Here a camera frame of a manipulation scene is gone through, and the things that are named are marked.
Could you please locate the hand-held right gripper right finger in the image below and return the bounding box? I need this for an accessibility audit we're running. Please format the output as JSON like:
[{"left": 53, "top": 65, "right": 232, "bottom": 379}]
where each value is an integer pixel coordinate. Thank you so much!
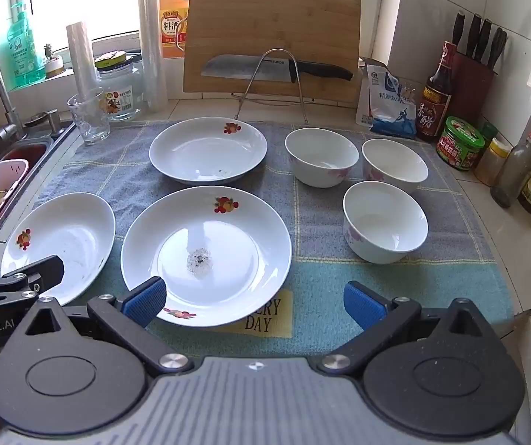
[{"left": 316, "top": 281, "right": 486, "bottom": 375}]

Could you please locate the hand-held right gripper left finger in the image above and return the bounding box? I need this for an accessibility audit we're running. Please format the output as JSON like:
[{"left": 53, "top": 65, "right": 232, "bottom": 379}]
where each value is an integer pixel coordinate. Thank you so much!
[{"left": 24, "top": 276, "right": 194, "bottom": 376}]

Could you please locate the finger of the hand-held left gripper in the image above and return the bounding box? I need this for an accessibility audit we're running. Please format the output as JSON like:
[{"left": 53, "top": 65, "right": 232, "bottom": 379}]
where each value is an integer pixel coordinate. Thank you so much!
[{"left": 0, "top": 255, "right": 65, "bottom": 309}]

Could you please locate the white fruit print plate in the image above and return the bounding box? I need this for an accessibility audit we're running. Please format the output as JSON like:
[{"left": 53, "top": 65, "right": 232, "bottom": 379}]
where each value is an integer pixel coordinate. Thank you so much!
[
  {"left": 121, "top": 186, "right": 292, "bottom": 328},
  {"left": 149, "top": 117, "right": 268, "bottom": 184},
  {"left": 0, "top": 191, "right": 116, "bottom": 307}
]

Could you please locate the white pink floral bowl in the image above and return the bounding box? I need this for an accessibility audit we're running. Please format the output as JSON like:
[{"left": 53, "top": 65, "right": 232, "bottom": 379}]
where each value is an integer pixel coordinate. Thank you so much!
[
  {"left": 342, "top": 181, "right": 429, "bottom": 265},
  {"left": 362, "top": 138, "right": 429, "bottom": 194},
  {"left": 285, "top": 127, "right": 360, "bottom": 189}
]

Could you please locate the grey teal checked cloth mat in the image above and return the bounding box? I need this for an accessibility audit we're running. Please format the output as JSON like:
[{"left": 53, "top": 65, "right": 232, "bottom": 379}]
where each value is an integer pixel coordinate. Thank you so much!
[{"left": 34, "top": 119, "right": 516, "bottom": 362}]

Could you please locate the clear drinking glass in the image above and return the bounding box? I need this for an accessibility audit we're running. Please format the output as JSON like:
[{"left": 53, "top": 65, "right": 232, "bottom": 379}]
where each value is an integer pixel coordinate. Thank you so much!
[{"left": 67, "top": 89, "right": 111, "bottom": 145}]

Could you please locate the metal sink faucet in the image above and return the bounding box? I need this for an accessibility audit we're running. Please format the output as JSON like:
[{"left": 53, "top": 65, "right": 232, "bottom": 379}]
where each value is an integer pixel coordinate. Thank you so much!
[{"left": 0, "top": 52, "right": 25, "bottom": 142}]

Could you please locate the green lid sauce jar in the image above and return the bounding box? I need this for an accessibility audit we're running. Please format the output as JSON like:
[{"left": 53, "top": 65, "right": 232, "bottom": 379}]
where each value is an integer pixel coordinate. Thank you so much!
[{"left": 436, "top": 116, "right": 486, "bottom": 171}]

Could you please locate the glass jar with green lid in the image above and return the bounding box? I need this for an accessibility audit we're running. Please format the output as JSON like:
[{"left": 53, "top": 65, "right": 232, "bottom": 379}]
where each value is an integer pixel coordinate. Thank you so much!
[{"left": 94, "top": 51, "right": 145, "bottom": 122}]

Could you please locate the yellow lid spice jar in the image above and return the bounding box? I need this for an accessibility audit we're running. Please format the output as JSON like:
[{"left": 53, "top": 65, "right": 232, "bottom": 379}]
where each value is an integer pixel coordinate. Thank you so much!
[{"left": 474, "top": 138, "right": 511, "bottom": 187}]

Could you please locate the red cap glass bottle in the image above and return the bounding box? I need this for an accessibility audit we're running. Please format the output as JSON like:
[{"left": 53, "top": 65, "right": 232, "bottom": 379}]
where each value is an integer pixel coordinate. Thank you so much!
[{"left": 491, "top": 131, "right": 531, "bottom": 208}]

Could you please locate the green dish soap bottle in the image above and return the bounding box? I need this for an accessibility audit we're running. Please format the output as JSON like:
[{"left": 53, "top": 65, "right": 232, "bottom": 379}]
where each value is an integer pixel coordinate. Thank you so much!
[{"left": 0, "top": 1, "right": 46, "bottom": 91}]

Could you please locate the white blue salt bag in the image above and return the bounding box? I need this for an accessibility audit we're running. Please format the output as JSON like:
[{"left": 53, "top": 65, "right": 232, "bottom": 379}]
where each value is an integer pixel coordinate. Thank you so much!
[{"left": 355, "top": 58, "right": 418, "bottom": 139}]

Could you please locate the small potted plant figurine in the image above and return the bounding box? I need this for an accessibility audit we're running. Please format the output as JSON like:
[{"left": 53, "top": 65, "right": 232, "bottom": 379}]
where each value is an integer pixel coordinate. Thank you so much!
[{"left": 43, "top": 44, "right": 66, "bottom": 79}]

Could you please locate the dark sauce bottle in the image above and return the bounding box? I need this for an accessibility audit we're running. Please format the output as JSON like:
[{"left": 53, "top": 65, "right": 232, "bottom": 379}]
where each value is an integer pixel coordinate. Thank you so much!
[{"left": 416, "top": 41, "right": 458, "bottom": 144}]

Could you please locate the short plastic wrap roll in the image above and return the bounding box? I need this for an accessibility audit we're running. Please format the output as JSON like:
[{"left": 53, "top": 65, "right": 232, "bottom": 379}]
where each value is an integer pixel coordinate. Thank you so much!
[{"left": 66, "top": 22, "right": 97, "bottom": 98}]

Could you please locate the tall plastic wrap roll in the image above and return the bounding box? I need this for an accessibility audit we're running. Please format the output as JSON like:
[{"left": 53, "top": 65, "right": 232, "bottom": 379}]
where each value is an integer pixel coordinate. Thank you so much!
[{"left": 137, "top": 0, "right": 168, "bottom": 113}]

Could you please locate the dark red knife block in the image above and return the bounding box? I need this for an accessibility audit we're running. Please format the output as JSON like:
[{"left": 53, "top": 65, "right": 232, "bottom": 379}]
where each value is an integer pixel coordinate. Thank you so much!
[{"left": 446, "top": 51, "right": 498, "bottom": 126}]

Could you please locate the cooking wine bottle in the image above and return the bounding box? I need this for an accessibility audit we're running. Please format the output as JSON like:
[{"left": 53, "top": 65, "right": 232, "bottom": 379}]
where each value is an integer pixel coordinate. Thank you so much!
[{"left": 159, "top": 0, "right": 191, "bottom": 59}]

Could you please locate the bamboo cutting board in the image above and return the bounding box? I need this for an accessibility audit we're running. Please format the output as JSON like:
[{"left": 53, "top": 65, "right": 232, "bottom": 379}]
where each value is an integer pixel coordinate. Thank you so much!
[{"left": 183, "top": 0, "right": 362, "bottom": 103}]

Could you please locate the metal wire rack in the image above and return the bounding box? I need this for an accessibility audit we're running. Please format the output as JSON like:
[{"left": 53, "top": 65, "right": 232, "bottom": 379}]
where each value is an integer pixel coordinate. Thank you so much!
[{"left": 232, "top": 49, "right": 315, "bottom": 126}]

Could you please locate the black handled kitchen knife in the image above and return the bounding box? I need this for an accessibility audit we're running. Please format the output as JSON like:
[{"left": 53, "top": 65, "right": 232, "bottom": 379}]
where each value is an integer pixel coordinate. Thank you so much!
[{"left": 202, "top": 54, "right": 354, "bottom": 85}]

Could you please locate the black knife handle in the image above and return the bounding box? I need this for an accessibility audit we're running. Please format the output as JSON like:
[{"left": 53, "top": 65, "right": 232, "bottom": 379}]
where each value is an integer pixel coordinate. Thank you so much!
[
  {"left": 486, "top": 27, "right": 508, "bottom": 70},
  {"left": 466, "top": 14, "right": 482, "bottom": 57},
  {"left": 452, "top": 11, "right": 467, "bottom": 51},
  {"left": 475, "top": 19, "right": 493, "bottom": 63}
]

